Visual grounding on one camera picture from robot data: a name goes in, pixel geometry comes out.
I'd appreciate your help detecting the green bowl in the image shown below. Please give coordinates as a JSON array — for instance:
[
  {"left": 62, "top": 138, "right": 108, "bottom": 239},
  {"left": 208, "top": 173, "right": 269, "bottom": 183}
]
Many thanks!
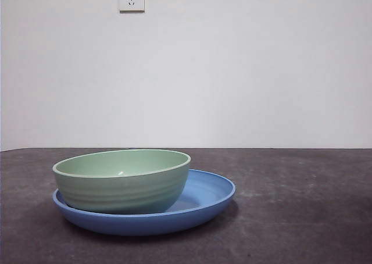
[{"left": 52, "top": 148, "right": 192, "bottom": 215}]

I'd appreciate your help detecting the blue plate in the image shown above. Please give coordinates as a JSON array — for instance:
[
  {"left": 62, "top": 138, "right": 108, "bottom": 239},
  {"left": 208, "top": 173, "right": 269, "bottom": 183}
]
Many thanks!
[{"left": 52, "top": 168, "right": 237, "bottom": 237}]

